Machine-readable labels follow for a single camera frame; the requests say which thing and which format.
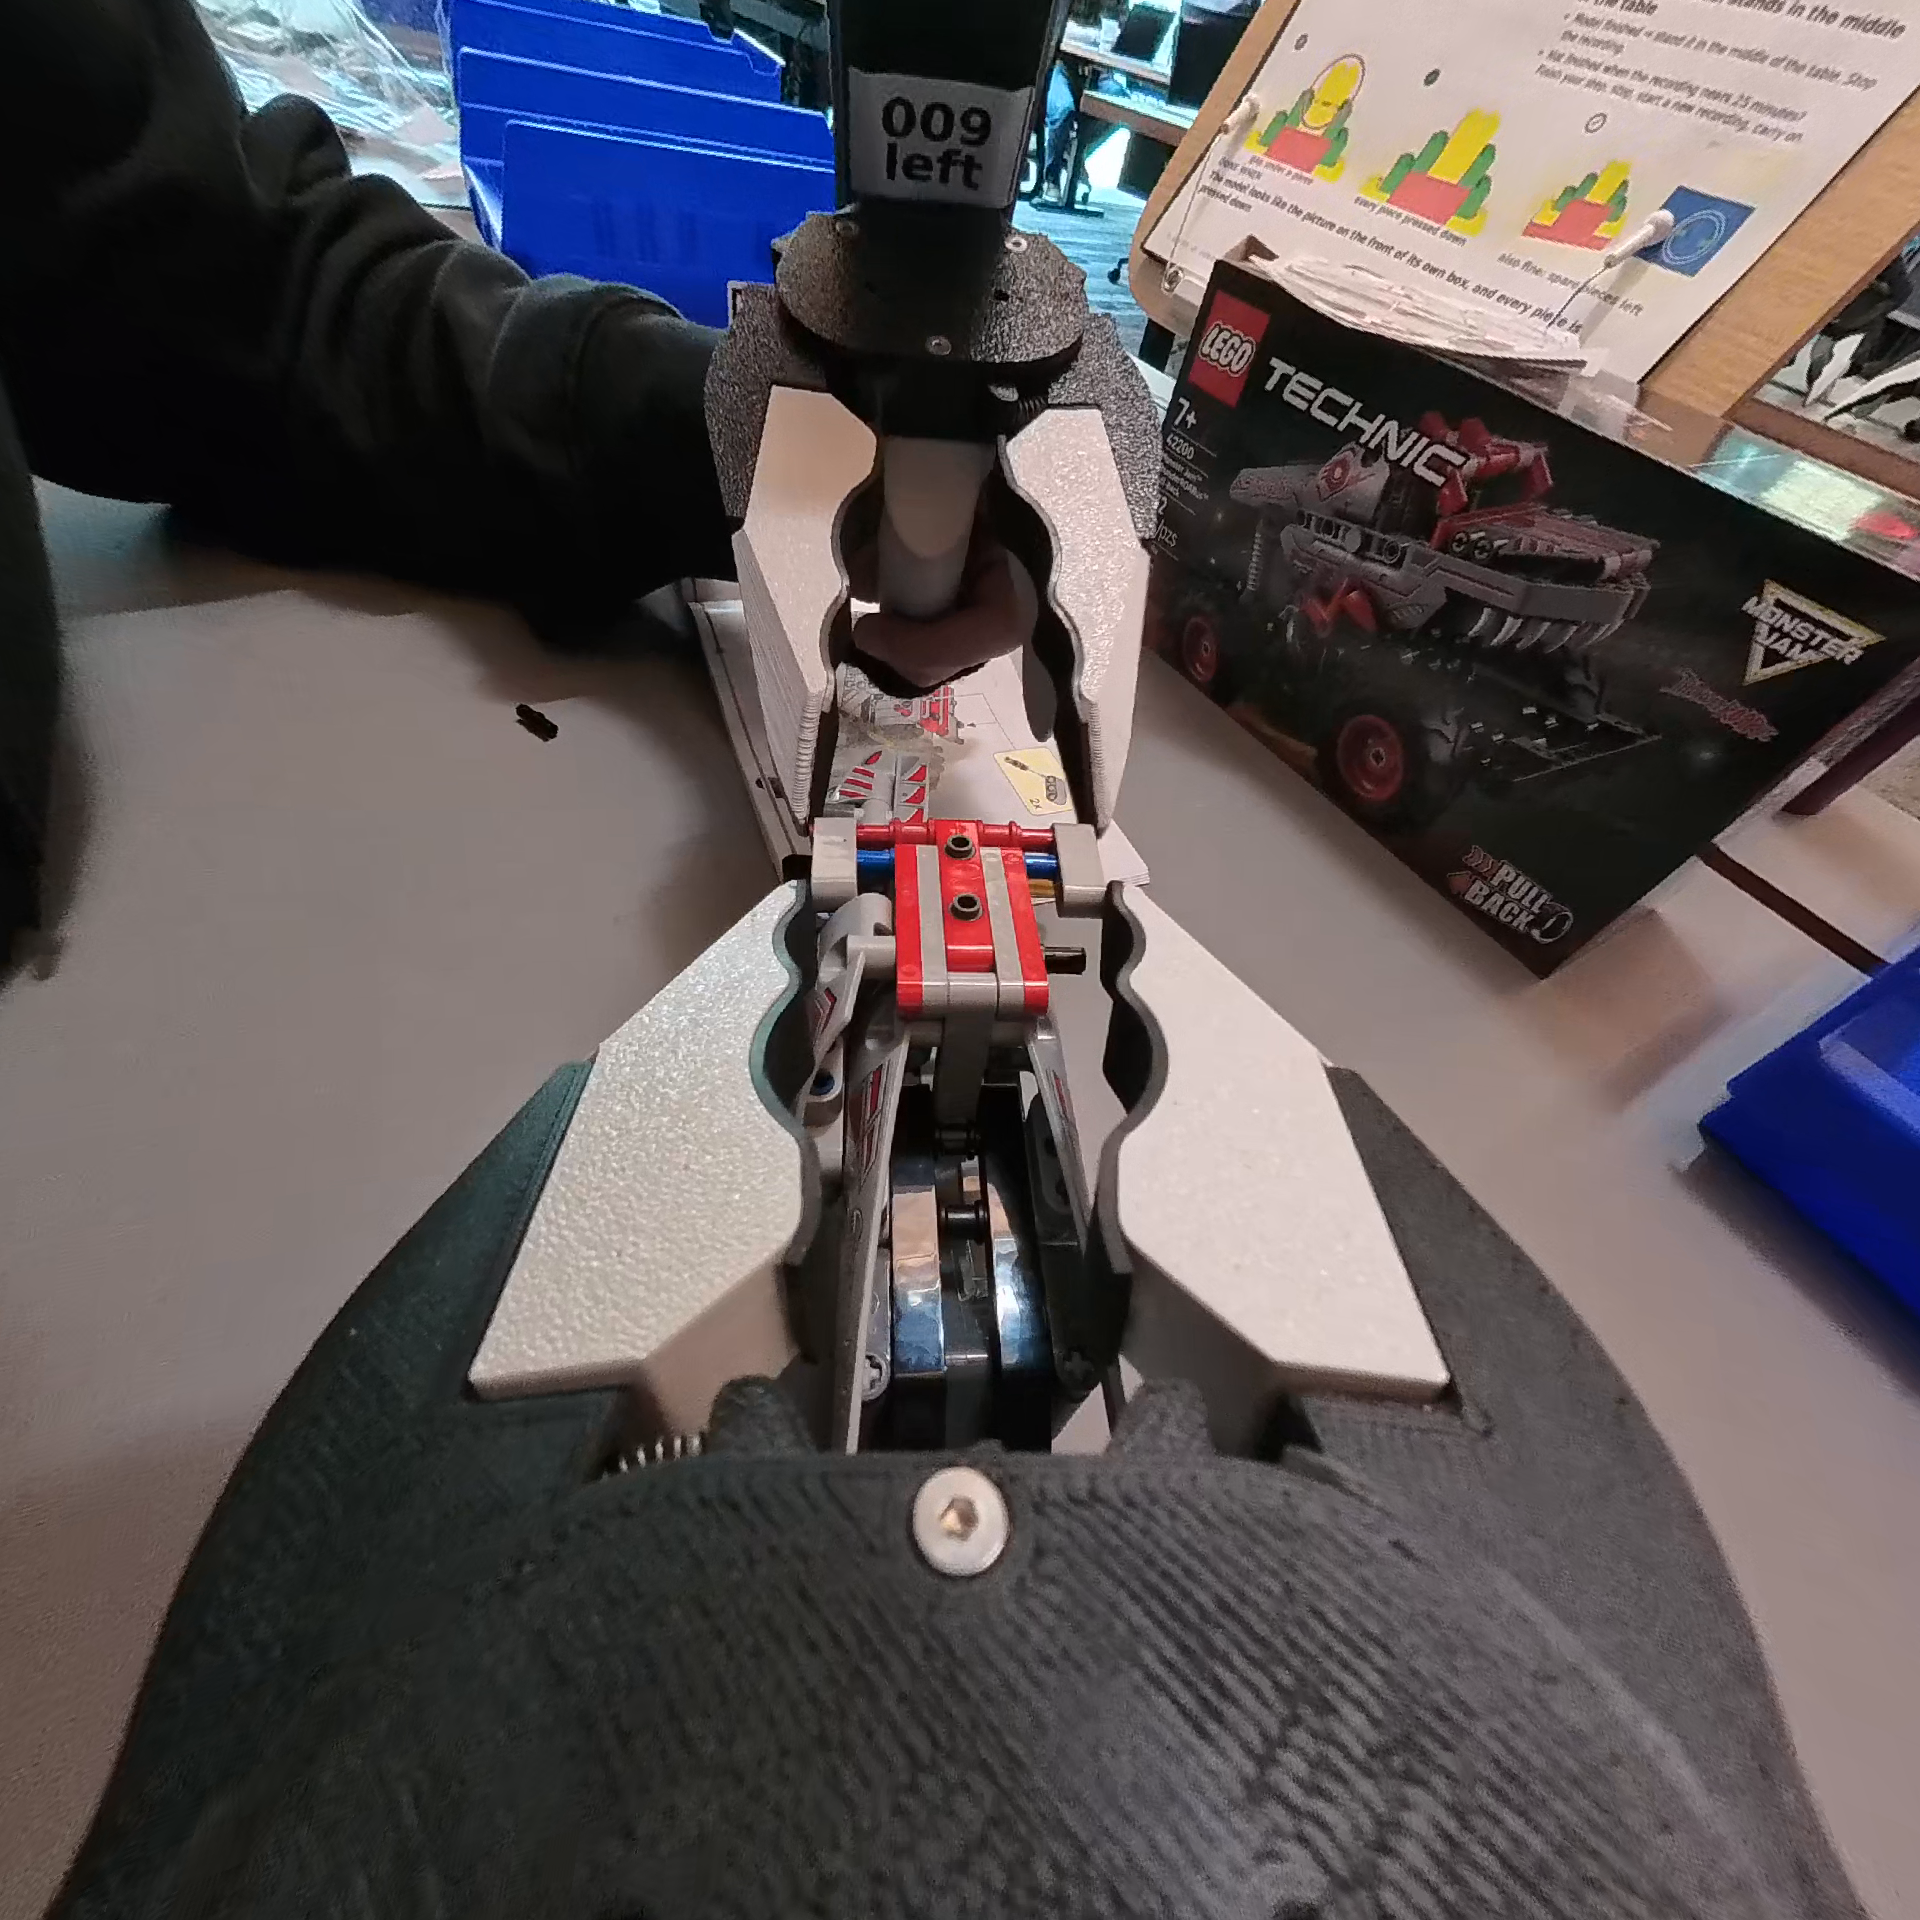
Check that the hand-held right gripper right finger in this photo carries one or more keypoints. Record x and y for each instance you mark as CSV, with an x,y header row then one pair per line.
x,y
1243,1201

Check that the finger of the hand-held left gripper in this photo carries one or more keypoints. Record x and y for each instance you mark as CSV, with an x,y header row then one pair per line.
x,y
1089,569
786,555

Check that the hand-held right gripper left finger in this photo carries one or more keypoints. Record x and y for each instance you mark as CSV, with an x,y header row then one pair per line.
x,y
662,1201

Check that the grey red toy truck model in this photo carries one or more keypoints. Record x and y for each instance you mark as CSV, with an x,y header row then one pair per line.
x,y
960,930

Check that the person's left forearm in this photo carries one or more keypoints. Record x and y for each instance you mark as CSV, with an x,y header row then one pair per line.
x,y
450,405

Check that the task instruction sheet on board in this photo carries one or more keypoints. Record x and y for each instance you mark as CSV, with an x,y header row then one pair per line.
x,y
1800,284

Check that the person's left hand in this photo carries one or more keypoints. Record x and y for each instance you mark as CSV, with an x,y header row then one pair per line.
x,y
945,644

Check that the white instruction booklet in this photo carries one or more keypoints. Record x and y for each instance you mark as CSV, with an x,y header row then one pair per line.
x,y
735,705

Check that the blue storage bin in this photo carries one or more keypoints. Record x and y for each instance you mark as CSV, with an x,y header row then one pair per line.
x,y
569,24
1829,1108
599,83
662,225

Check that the wooden background table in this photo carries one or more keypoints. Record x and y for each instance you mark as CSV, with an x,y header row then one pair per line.
x,y
1142,105

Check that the small black toy pin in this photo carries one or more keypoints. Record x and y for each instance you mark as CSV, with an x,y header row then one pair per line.
x,y
538,722

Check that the toy truck set box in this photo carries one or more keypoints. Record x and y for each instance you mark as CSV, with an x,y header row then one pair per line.
x,y
1424,600

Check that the clear plastic bag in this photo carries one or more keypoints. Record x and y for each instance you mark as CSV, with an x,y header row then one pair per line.
x,y
1441,306

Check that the printed instruction sheet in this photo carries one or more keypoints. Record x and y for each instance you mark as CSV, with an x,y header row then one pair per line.
x,y
1545,118

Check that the crumpled clear plastic sheet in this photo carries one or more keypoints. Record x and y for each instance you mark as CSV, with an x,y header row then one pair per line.
x,y
329,76

